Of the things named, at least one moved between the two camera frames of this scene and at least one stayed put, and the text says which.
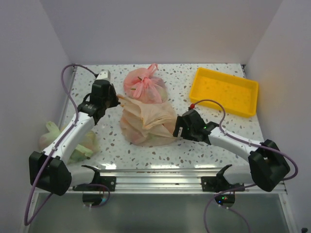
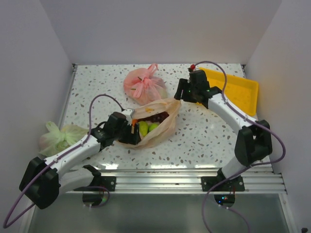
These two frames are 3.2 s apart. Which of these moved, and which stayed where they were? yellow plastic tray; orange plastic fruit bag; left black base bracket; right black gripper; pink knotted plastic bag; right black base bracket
Moved: right black gripper; orange plastic fruit bag
Stayed: right black base bracket; pink knotted plastic bag; yellow plastic tray; left black base bracket
